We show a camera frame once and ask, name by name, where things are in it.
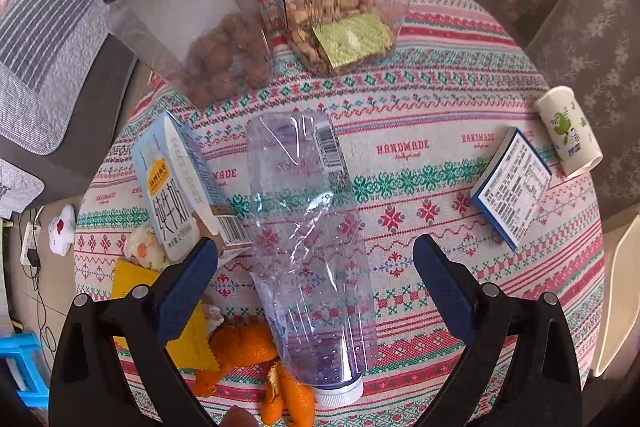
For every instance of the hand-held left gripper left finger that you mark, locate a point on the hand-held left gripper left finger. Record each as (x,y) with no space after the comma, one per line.
(187,292)

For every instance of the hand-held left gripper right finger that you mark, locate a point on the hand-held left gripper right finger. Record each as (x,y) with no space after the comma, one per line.
(445,292)

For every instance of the blue white cardboard box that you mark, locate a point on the blue white cardboard box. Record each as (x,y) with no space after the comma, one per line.
(515,187)

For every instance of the clear plastic bottle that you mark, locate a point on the clear plastic bottle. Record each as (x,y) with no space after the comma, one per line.
(310,232)

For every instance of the white paper cup green print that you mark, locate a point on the white paper cup green print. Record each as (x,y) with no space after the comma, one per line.
(565,127)

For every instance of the yellow packet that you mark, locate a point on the yellow packet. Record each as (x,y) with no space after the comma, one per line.
(195,342)

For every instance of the crumpled floral wrapper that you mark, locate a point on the crumpled floral wrapper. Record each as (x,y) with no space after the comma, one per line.
(142,247)

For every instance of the orange peel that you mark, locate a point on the orange peel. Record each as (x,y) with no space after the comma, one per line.
(240,347)
(292,399)

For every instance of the white blue milk carton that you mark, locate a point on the white blue milk carton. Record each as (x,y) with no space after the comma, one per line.
(170,187)

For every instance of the white plush toy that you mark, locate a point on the white plush toy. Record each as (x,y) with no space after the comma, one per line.
(61,229)

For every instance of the white power strip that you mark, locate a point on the white power strip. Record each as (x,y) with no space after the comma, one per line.
(31,239)

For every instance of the white chair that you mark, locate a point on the white chair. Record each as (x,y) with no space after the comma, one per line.
(617,297)

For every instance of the blue plastic stool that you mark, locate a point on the blue plastic stool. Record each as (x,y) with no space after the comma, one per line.
(25,352)

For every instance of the grey quilted cover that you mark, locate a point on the grey quilted cover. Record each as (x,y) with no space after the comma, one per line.
(17,187)

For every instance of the dark grey sofa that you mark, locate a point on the dark grey sofa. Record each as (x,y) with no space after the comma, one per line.
(95,107)

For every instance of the clear jar of walnuts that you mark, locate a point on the clear jar of walnuts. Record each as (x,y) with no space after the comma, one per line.
(165,22)

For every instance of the grey striped blanket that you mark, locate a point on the grey striped blanket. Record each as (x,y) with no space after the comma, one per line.
(50,32)

